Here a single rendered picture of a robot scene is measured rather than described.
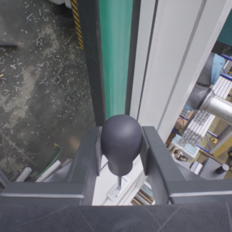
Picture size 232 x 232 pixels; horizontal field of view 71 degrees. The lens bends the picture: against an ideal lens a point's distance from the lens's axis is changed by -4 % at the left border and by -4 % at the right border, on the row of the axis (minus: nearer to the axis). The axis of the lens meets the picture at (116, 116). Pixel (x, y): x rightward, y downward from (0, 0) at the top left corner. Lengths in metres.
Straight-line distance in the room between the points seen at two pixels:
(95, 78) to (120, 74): 0.03
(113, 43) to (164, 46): 0.07
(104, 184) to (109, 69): 0.21
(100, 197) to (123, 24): 0.26
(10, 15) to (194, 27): 0.97
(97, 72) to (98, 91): 0.03
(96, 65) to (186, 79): 0.11
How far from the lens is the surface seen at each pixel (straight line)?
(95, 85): 0.22
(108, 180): 0.32
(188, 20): 0.20
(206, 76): 0.80
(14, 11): 1.08
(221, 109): 0.84
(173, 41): 0.21
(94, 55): 0.19
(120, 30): 0.18
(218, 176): 0.46
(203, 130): 4.92
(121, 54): 0.19
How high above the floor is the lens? 0.96
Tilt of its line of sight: 22 degrees down
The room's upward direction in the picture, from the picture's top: 124 degrees clockwise
